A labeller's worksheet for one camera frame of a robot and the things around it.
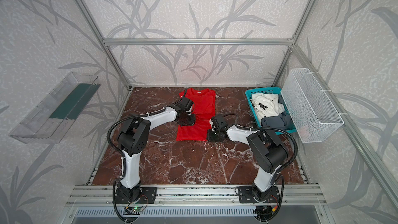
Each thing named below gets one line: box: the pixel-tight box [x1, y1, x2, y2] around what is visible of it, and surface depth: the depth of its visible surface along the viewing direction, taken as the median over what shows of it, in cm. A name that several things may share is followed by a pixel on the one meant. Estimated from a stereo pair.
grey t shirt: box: [260, 93, 293, 131], surface depth 94 cm
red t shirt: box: [176, 87, 216, 142], surface depth 101 cm
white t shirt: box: [250, 93, 286, 123], surface depth 98 cm
